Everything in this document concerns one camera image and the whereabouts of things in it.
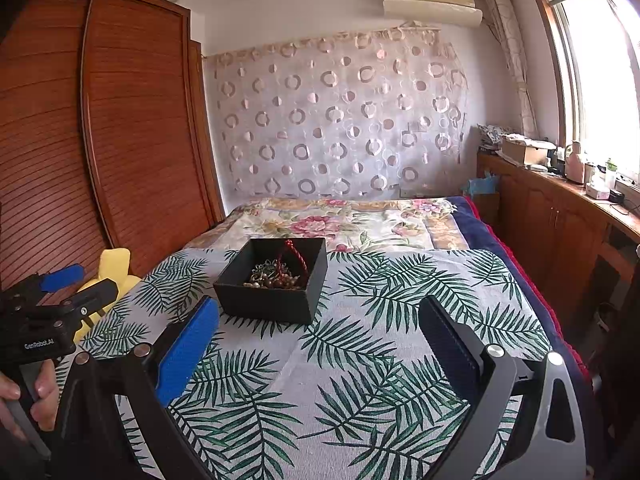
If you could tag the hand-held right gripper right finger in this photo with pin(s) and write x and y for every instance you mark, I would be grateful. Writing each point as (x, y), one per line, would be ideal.
(450, 342)

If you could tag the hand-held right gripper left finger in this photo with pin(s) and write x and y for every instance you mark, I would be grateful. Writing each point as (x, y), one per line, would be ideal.
(187, 355)

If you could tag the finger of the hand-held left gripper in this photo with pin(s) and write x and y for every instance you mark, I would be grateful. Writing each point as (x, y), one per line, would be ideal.
(62, 277)
(97, 300)

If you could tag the black jewelry box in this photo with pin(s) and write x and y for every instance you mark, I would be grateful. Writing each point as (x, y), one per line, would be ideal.
(270, 305)

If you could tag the silver hair comb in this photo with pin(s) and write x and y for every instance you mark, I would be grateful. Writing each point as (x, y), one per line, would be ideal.
(264, 267)

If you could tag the person's left hand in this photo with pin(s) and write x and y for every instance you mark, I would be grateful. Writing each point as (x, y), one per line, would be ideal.
(45, 400)

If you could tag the yellow plush toy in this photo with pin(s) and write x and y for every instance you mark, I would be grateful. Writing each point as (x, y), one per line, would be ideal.
(112, 265)

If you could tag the leaf printed cloth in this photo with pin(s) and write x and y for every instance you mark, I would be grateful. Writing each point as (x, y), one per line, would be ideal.
(350, 360)

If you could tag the navy blanket with red trim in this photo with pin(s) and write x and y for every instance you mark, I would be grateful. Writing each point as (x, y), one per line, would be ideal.
(475, 230)

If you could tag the wooden cabinet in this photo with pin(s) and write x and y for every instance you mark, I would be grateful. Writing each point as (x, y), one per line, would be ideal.
(550, 225)

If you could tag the wooden wardrobe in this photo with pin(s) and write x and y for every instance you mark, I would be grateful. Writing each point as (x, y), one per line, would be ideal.
(125, 135)

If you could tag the blue bag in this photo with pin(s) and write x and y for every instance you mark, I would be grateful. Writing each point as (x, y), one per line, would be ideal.
(480, 186)

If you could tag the floral blanket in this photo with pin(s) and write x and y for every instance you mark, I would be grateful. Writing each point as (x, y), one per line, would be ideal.
(325, 225)

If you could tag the cardboard box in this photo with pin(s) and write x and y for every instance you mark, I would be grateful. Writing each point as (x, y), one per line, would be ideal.
(522, 152)

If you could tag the white tissue box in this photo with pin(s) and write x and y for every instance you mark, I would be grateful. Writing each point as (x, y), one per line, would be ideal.
(597, 191)

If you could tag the patterned fabric bundle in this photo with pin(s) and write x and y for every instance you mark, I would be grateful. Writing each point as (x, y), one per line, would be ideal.
(492, 135)

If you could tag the white jug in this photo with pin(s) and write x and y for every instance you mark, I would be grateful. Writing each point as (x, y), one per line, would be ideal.
(576, 165)

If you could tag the circle patterned curtain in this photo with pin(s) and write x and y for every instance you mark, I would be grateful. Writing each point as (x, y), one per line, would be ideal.
(325, 110)

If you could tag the patterned window drape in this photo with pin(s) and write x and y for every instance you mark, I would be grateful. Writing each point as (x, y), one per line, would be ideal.
(515, 60)

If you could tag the window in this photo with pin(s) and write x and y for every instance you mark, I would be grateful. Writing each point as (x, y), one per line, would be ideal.
(595, 85)

